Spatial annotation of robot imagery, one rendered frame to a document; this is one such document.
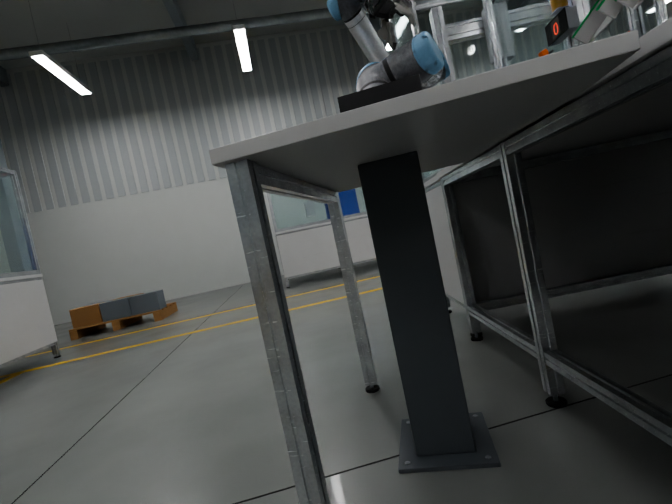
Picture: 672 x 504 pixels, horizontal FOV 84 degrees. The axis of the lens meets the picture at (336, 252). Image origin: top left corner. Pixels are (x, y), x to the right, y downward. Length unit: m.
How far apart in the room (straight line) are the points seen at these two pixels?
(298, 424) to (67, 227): 9.61
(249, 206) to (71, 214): 9.51
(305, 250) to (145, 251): 4.59
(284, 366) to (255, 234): 0.26
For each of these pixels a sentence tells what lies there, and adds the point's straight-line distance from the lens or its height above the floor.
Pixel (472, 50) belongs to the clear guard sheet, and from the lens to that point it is 2.88.
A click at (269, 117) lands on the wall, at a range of 9.52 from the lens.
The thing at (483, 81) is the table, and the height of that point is 0.85.
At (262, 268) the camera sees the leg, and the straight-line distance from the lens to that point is 0.72.
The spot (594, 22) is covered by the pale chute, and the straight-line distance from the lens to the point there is 1.25.
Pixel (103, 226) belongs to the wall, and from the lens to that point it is 9.89.
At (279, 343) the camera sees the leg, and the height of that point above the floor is 0.48.
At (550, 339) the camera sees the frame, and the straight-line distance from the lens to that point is 1.35.
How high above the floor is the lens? 0.66
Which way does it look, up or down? 2 degrees down
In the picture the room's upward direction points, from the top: 12 degrees counter-clockwise
